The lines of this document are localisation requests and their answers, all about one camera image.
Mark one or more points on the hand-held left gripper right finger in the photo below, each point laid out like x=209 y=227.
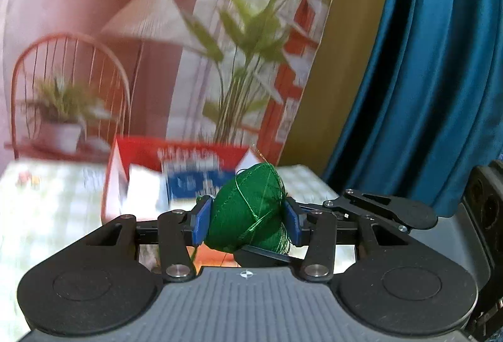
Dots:
x=294 y=222

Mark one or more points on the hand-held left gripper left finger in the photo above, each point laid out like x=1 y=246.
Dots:
x=201 y=222

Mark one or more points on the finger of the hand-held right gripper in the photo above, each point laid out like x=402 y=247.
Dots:
x=393 y=208
x=259 y=256

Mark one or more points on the blue plastic packet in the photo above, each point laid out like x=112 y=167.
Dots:
x=188 y=182

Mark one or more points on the green thread ball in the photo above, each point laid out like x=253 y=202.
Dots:
x=243 y=208

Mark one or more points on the red cardboard box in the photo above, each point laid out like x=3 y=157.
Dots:
x=137 y=149

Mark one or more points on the white packet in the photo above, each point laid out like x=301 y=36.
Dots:
x=143 y=184

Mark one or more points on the teal curtain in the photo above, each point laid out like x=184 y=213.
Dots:
x=432 y=70

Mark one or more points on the checkered tablecloth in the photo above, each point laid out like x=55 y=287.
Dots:
x=51 y=216

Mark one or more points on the printed room scene backdrop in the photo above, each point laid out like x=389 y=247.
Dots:
x=98 y=11

